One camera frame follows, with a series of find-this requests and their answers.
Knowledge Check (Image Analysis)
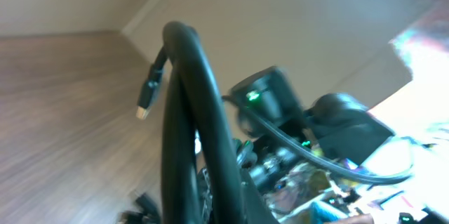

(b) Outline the black cable bundle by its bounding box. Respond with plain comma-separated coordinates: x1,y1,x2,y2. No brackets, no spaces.
135,21,246,224

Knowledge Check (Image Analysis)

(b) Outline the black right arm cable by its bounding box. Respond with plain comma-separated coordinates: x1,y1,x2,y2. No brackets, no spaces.
221,94,415,185

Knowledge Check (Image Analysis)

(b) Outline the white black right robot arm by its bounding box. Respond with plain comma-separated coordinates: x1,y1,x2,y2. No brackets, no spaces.
222,66,403,192

